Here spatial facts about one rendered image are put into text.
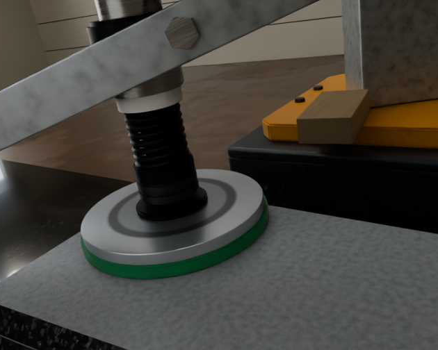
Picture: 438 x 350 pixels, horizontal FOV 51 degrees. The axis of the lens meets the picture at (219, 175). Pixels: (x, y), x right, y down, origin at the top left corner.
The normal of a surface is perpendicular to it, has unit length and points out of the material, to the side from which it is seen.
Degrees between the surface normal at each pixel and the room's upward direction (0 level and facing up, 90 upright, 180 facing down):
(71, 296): 0
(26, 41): 90
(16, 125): 90
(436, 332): 0
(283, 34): 90
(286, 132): 90
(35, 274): 0
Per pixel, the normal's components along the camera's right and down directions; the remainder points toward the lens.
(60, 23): -0.47, 0.40
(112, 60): -0.04, 0.38
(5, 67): 0.87, 0.05
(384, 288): -0.15, -0.92
